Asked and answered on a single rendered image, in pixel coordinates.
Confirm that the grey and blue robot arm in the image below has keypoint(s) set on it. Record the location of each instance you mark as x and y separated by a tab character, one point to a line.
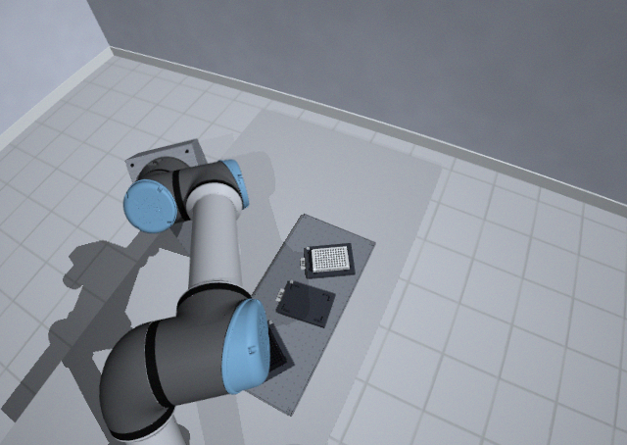
218	342

